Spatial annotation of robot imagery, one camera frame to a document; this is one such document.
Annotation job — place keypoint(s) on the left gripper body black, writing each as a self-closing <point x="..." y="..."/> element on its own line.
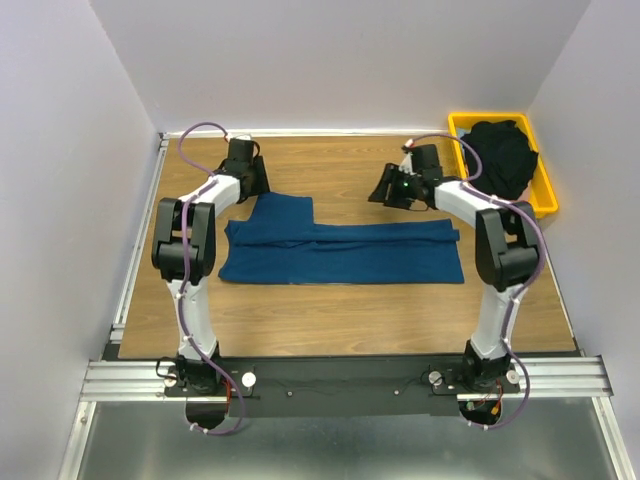
<point x="249" y="173"/>

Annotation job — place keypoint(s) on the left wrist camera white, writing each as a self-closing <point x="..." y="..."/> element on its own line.
<point x="243" y="148"/>

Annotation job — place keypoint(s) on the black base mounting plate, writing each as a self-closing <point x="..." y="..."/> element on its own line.
<point x="340" y="386"/>

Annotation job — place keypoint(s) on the pink t shirt in bin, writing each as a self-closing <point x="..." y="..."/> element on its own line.
<point x="524" y="196"/>

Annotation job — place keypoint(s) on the yellow plastic bin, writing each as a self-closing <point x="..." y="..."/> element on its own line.
<point x="541" y="194"/>

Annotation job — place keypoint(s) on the aluminium frame rail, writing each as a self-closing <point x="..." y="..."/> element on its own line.
<point x="564" y="391"/>

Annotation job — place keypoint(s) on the blue t shirt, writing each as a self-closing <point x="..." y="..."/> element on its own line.
<point x="281" y="244"/>

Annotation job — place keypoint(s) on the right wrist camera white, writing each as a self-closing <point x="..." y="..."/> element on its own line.
<point x="421" y="160"/>

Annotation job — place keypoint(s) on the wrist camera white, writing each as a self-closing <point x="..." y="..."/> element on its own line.
<point x="421" y="160"/>
<point x="243" y="148"/>

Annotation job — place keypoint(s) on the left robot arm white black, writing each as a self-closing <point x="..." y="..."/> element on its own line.
<point x="184" y="253"/>

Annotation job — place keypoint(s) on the black t shirt in bin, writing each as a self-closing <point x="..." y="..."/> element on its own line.
<point x="508" y="161"/>

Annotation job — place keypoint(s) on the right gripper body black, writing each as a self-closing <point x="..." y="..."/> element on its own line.
<point x="405" y="188"/>

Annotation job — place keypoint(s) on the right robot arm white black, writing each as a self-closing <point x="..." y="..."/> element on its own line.
<point x="509" y="252"/>

